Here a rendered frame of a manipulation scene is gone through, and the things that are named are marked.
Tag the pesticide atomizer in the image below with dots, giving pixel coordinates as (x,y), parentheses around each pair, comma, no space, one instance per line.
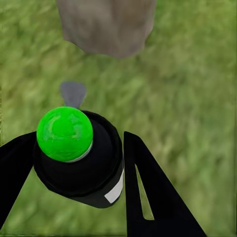
(79,154)

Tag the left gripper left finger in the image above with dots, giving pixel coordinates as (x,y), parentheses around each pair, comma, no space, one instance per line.
(15,164)

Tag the tree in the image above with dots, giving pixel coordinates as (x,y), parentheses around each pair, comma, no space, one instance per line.
(118,28)

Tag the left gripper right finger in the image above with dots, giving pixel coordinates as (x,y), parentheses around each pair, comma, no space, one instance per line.
(172,217)

